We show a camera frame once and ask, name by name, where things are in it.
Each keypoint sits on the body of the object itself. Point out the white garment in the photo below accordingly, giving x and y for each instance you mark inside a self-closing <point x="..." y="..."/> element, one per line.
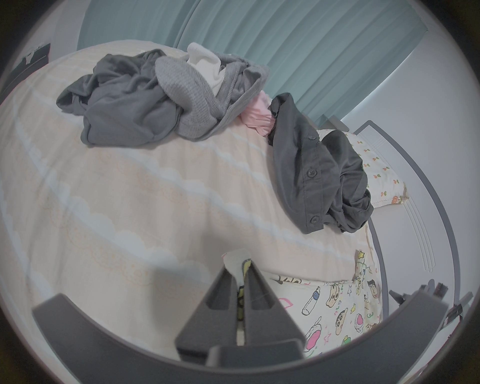
<point x="202" y="60"/>

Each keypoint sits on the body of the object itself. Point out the grey bedside table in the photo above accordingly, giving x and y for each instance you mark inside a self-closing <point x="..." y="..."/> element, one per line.
<point x="335" y="123"/>

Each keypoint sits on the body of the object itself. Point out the black shirt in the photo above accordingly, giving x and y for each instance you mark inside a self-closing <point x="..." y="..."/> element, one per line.
<point x="300" y="161"/>

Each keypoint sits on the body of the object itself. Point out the light grey garment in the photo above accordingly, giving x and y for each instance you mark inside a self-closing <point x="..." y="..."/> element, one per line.
<point x="180" y="82"/>

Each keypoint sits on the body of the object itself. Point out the blue-green curtain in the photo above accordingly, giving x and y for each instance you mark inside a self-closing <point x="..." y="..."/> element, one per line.
<point x="300" y="45"/>

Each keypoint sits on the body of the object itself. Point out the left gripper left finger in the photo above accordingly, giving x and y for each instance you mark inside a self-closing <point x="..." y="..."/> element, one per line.
<point x="210" y="322"/>

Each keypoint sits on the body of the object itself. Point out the white printed pyjama top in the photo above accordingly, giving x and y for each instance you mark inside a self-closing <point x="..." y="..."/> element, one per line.
<point x="330" y="300"/>

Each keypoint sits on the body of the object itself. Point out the white printed pillow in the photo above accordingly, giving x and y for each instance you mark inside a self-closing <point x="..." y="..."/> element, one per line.
<point x="378" y="172"/>

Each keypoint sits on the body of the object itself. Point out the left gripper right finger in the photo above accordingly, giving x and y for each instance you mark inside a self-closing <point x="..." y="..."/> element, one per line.
<point x="270" y="318"/>

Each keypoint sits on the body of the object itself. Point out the pink garment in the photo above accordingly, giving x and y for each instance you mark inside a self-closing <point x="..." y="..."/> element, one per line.
<point x="255" y="114"/>

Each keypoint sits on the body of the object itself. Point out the bed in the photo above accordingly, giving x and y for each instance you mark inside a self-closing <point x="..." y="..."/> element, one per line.
<point x="150" y="187"/>

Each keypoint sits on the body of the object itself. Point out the dark grey garment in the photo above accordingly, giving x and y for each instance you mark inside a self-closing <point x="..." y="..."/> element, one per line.
<point x="123" y="108"/>

